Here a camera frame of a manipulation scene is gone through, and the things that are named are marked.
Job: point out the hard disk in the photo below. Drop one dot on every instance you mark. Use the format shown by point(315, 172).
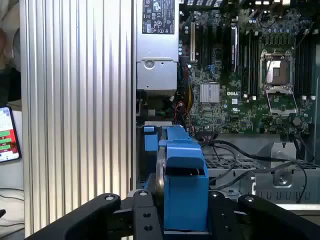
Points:
point(186, 200)

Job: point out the black RAM slot row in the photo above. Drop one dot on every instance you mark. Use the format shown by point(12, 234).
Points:
point(252, 65)
point(305, 65)

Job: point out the white expansion slot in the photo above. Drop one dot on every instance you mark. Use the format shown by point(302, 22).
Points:
point(193, 42)

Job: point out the grey metal disk bay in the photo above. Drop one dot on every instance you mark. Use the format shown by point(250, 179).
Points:
point(275, 185)

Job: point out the silver power supply unit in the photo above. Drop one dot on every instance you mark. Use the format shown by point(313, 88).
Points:
point(156, 75)

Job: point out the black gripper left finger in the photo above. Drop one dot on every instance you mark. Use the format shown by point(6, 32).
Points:
point(145, 220)

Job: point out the CPU socket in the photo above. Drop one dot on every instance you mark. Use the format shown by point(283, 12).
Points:
point(277, 68)

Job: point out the green Dell motherboard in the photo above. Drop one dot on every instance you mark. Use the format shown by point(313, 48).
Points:
point(225, 117)

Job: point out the teach pendant with screen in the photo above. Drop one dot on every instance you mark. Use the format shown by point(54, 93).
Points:
point(8, 135)

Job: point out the thin metal locking lever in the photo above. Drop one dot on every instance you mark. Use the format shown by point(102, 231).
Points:
point(303, 36)

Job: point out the black open PC case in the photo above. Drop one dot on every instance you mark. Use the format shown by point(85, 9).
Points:
point(250, 147)

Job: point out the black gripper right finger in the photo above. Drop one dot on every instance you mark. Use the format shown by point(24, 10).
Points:
point(220, 220)

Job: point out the silver chipset heatsink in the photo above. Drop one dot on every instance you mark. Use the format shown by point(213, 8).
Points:
point(210, 93)

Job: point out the metal socket cover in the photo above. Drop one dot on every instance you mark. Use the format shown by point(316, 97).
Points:
point(281, 107)

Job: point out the seated person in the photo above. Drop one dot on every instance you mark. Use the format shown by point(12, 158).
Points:
point(3, 50)

